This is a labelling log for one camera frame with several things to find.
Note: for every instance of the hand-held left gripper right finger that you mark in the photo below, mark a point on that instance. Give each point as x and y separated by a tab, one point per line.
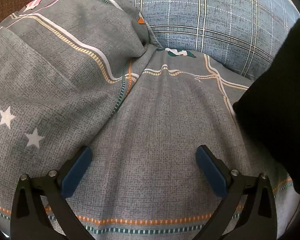
211	171

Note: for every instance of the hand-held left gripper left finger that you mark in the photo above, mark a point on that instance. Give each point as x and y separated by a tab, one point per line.
77	170

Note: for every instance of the black pants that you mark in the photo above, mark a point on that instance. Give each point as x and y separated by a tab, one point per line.
277	105

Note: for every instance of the grey printed bedsheet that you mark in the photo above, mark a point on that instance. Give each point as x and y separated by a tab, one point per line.
160	120

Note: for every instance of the grey printed quilt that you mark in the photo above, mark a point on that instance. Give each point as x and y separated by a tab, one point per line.
52	67

